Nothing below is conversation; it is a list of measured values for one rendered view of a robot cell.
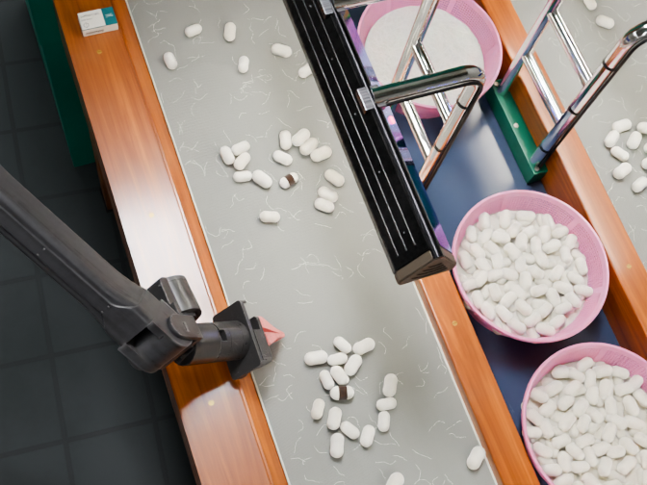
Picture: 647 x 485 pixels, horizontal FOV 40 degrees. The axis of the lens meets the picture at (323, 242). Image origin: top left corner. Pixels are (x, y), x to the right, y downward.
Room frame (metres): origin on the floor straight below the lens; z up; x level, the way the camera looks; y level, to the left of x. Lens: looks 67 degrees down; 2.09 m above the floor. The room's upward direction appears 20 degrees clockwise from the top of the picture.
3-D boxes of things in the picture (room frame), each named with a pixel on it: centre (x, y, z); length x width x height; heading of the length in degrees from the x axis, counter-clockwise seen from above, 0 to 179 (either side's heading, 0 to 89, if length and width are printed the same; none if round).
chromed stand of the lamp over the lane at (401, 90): (0.74, -0.01, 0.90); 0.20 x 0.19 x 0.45; 38
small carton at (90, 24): (0.81, 0.49, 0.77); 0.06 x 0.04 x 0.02; 128
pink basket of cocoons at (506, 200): (0.66, -0.33, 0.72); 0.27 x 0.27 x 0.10
